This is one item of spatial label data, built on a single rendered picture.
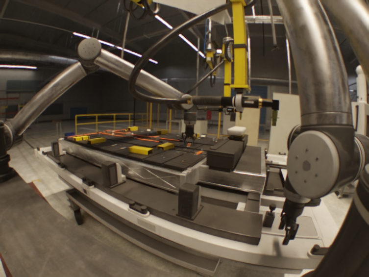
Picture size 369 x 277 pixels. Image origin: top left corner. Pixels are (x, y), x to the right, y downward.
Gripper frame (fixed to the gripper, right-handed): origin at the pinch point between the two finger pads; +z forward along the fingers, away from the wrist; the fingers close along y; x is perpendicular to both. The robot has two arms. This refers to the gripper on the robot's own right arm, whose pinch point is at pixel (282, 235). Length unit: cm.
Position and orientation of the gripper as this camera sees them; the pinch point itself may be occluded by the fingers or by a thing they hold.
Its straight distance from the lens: 66.7
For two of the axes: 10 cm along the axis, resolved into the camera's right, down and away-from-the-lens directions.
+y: -3.3, 1.4, -9.3
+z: -0.4, 9.9, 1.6
